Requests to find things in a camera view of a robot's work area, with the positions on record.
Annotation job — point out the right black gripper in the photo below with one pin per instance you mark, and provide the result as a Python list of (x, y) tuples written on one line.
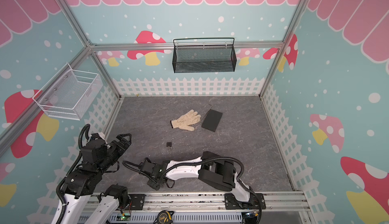
[(147, 169)]

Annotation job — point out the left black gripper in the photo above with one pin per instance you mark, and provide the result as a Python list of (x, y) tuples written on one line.
[(121, 149)]

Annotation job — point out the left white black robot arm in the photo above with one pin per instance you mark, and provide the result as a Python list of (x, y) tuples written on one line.
[(96, 157)]

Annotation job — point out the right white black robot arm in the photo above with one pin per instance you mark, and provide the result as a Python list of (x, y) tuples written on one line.
[(221, 173)]

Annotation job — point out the metal hex key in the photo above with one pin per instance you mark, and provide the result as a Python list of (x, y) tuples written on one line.
[(205, 114)]

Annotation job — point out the yellow black tape measure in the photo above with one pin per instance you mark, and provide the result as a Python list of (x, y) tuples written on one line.
[(164, 217)]

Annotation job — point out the beige knit work glove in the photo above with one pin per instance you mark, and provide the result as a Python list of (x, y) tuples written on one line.
[(186, 121)]

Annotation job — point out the green circuit board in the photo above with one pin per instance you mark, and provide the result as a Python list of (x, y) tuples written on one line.
[(125, 217)]

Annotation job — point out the flat black box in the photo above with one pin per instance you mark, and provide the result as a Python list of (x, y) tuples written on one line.
[(212, 120)]

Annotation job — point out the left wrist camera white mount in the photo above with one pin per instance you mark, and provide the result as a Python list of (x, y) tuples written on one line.
[(98, 136)]

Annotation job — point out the white mesh wall basket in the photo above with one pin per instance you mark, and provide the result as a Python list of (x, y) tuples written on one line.
[(69, 94)]

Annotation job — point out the black mesh wall basket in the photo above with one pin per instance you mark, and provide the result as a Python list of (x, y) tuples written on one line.
[(204, 55)]

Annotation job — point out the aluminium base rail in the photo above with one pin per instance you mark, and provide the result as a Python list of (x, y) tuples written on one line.
[(154, 202)]

